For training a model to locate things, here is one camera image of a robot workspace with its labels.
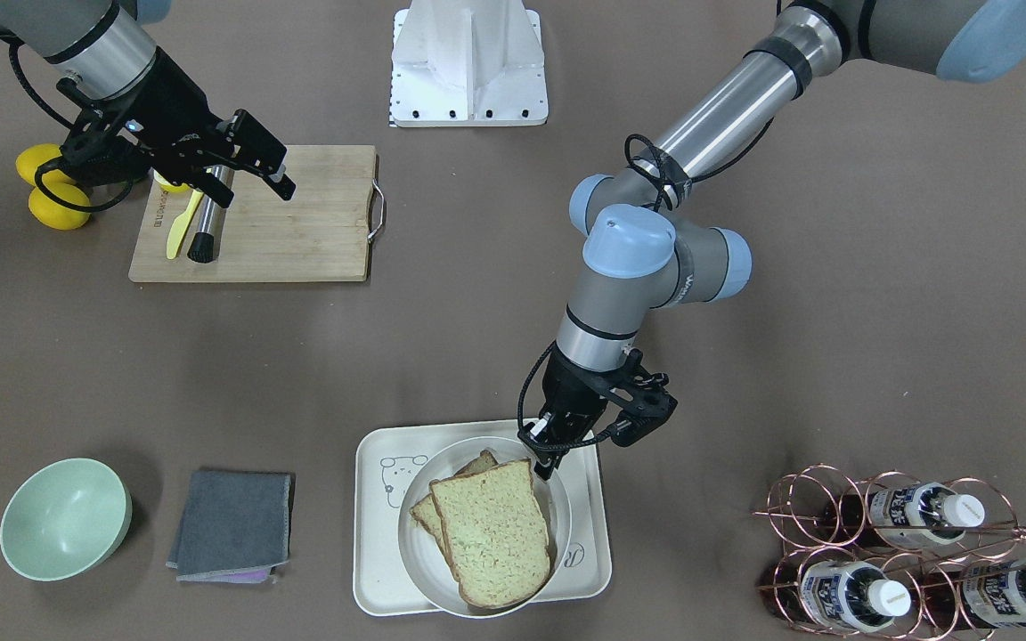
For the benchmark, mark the tea bottle upper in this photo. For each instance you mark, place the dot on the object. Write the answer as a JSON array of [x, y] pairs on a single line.
[[923, 515]]

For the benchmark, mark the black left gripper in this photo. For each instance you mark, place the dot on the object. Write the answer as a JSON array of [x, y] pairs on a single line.
[[566, 385]]

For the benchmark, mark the yellow plastic knife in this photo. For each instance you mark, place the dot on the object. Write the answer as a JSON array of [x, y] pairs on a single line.
[[179, 227]]

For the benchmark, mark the yellow lemon lower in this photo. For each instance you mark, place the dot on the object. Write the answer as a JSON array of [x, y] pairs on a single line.
[[55, 216]]

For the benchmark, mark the grey folded cloth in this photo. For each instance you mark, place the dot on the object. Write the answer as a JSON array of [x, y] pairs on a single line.
[[235, 526]]

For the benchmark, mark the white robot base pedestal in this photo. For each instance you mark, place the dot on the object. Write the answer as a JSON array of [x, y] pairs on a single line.
[[467, 63]]

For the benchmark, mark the cream rabbit tray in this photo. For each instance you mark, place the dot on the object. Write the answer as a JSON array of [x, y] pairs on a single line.
[[386, 463]]

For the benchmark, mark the wooden cutting board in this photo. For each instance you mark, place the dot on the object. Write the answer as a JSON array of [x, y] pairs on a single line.
[[319, 235]]

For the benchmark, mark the mint green bowl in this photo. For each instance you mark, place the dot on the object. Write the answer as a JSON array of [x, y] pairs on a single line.
[[65, 519]]

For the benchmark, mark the tea bottle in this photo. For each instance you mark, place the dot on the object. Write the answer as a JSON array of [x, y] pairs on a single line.
[[994, 595], [923, 515], [852, 596]]

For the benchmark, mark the steel muddler black tip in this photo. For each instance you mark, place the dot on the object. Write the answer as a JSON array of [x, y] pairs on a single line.
[[210, 221]]

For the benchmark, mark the copper wire bottle rack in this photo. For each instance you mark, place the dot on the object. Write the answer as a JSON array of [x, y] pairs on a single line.
[[820, 514]]

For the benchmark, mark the white round plate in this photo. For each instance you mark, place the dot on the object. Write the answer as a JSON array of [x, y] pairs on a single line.
[[421, 557]]

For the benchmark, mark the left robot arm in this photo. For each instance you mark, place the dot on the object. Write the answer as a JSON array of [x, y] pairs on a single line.
[[639, 254]]

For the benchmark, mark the plain bread slice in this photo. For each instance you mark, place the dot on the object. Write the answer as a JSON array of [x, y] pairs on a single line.
[[495, 533]]

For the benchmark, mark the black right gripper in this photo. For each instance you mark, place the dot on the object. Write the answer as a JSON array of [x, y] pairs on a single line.
[[176, 96]]

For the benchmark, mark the yellow lemon upper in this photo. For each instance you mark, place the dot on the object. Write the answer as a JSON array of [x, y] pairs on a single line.
[[27, 163]]

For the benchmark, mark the bread slice under egg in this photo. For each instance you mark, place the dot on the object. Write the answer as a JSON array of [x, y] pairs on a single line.
[[425, 511]]

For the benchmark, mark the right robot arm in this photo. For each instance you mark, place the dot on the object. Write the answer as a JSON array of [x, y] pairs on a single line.
[[101, 45]]

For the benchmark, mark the halved lemon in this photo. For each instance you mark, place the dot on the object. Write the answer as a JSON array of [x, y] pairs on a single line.
[[169, 187]]

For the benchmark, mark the yellow lemon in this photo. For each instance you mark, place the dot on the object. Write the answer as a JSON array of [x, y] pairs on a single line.
[[27, 163], [55, 216]]

